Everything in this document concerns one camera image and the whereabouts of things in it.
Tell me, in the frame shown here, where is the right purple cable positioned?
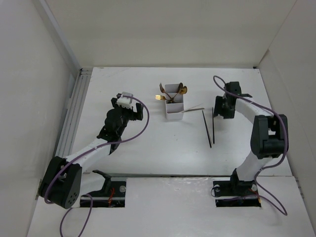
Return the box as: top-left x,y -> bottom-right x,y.
212,75 -> 289,216

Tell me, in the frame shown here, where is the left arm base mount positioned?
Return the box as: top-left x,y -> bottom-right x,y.
74,170 -> 127,208

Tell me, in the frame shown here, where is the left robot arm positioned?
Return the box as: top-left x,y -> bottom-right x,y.
38,93 -> 148,209

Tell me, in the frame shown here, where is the gold fork green handle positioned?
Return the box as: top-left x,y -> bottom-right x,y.
155,95 -> 170,102

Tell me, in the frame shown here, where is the dark grey chopstick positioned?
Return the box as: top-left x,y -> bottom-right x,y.
202,110 -> 212,148
212,107 -> 215,144

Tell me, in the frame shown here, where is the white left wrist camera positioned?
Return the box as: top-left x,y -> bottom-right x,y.
116,92 -> 133,109

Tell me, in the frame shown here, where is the aluminium frame rail left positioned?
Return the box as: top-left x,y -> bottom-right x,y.
53,68 -> 92,157

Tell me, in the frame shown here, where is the gold spoon green handle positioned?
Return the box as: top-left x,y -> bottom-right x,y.
179,86 -> 188,95

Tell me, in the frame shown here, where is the white three-compartment utensil holder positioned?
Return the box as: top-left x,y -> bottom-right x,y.
165,83 -> 184,120

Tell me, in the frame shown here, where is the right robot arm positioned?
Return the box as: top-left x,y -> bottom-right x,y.
213,81 -> 288,197

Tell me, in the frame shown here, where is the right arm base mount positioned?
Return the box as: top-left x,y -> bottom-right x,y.
212,180 -> 261,207

